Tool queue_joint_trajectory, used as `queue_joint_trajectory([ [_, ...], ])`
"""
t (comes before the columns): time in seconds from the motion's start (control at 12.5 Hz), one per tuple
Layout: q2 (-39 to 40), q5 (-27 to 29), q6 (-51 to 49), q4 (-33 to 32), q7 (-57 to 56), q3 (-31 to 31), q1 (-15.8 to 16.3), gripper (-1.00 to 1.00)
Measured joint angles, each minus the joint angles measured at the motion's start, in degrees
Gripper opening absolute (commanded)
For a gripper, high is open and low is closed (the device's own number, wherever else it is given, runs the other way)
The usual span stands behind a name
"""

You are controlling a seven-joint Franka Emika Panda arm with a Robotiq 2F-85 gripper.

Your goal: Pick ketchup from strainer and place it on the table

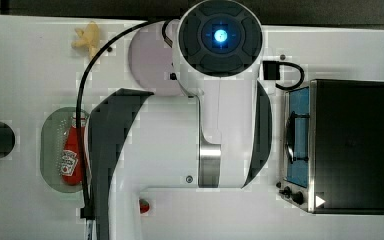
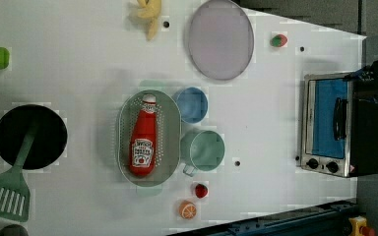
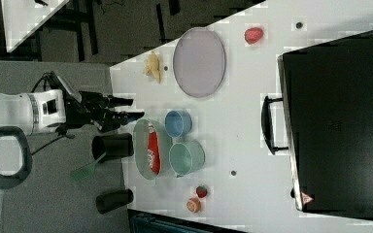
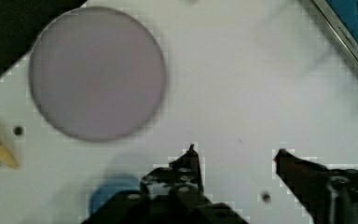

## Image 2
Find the silver black toaster oven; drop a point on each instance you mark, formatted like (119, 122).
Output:
(339, 131)

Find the blue plastic bowl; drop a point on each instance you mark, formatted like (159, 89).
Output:
(192, 104)

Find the orange slice toy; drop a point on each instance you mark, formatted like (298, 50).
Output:
(187, 210)

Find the lavender round plate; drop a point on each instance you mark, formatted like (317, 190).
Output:
(220, 40)

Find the red plush ketchup bottle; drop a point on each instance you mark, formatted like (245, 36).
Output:
(144, 138)

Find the grey object at corner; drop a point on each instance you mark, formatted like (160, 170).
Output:
(14, 230)

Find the green slotted spatula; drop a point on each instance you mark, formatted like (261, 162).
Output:
(14, 191)

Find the black round pan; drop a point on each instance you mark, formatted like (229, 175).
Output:
(49, 142)

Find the yellow red emergency button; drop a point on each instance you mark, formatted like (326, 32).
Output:
(359, 227)

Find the green plastic mug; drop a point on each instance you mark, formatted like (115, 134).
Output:
(201, 150)

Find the blue metal frame rail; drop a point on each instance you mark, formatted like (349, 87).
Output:
(322, 220)

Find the red green toy strawberry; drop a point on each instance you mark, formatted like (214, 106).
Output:
(279, 40)

